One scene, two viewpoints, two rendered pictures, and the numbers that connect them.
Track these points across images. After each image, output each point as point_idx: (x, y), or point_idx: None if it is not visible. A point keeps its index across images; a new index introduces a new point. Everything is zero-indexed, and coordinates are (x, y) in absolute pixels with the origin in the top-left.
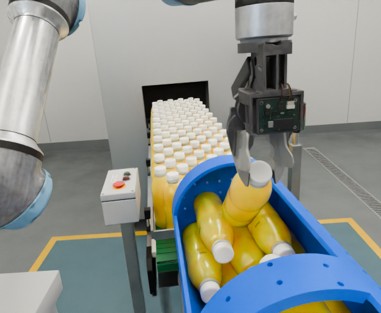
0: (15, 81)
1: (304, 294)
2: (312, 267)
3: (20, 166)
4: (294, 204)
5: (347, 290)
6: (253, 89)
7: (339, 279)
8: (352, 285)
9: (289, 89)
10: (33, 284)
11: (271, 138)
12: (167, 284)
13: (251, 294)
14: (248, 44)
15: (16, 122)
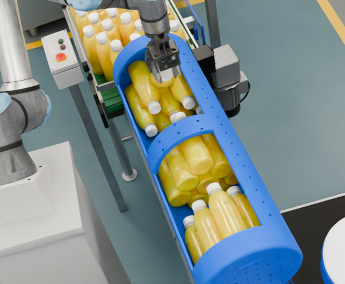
0: (12, 48)
1: (187, 136)
2: (192, 123)
3: (36, 98)
4: (189, 79)
5: (204, 131)
6: (155, 46)
7: (201, 127)
8: (206, 128)
9: (171, 53)
10: (60, 151)
11: None
12: (113, 115)
13: (168, 138)
14: (149, 35)
15: (23, 73)
